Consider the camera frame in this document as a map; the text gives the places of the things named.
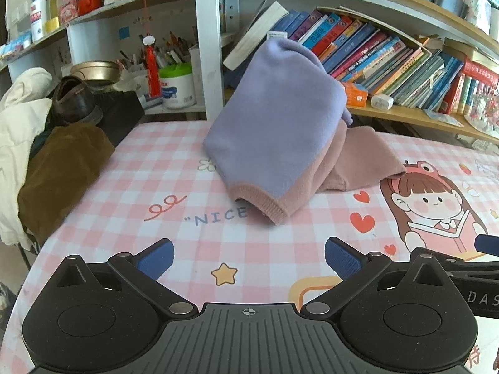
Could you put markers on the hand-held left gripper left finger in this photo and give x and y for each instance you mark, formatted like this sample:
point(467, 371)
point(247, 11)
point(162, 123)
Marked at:
point(156, 259)

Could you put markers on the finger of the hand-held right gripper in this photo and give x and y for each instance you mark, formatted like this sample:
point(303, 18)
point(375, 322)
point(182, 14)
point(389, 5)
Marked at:
point(487, 243)

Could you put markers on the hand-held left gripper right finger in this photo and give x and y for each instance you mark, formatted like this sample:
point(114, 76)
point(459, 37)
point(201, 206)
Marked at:
point(343, 259)

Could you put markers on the purple and pink sweater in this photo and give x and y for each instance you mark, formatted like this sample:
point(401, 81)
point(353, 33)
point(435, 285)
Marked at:
point(273, 117)

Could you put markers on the blue leaflet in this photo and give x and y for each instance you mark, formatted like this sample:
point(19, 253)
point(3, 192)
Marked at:
point(444, 117)

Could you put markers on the black box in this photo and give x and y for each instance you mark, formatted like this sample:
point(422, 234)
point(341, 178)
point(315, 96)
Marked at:
point(121, 117)

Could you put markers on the white charger block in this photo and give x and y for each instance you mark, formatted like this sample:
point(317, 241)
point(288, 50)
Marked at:
point(382, 102)

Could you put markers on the orange and white carton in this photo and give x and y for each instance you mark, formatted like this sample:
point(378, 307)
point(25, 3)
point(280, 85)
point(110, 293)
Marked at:
point(355, 94)

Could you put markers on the white tub with green lid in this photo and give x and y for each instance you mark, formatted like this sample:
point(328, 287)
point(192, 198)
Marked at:
point(177, 89)

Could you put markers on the thick red book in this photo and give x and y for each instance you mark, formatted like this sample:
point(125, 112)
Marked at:
point(481, 71)

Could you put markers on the brown leather shoe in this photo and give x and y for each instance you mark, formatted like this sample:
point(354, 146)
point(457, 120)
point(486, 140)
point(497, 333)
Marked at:
point(74, 101)

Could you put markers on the red tassel ornament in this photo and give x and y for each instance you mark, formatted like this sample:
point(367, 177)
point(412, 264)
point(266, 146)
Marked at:
point(153, 74)

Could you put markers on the cream white jacket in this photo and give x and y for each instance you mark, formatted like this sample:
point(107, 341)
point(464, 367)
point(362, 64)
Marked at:
point(19, 124)

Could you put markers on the gold metal bowl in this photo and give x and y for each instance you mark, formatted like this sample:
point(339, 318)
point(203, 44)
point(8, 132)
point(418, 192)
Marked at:
point(95, 71)

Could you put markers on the bunch of pens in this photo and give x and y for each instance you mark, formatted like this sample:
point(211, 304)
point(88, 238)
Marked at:
point(167, 54)

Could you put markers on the row of colourful books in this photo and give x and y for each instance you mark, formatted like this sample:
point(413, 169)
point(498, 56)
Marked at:
point(390, 58)

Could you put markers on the white and wood bookshelf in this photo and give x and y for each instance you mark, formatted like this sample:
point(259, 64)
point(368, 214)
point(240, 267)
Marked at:
point(210, 27)

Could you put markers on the red and white jar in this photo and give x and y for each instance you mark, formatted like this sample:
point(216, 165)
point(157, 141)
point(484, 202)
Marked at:
point(89, 4)

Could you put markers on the pink packet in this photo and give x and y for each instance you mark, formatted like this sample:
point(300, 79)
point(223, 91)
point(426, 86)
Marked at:
point(66, 9)

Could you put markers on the white plastic bottle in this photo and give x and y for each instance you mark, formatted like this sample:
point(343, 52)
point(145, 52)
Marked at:
point(38, 15)

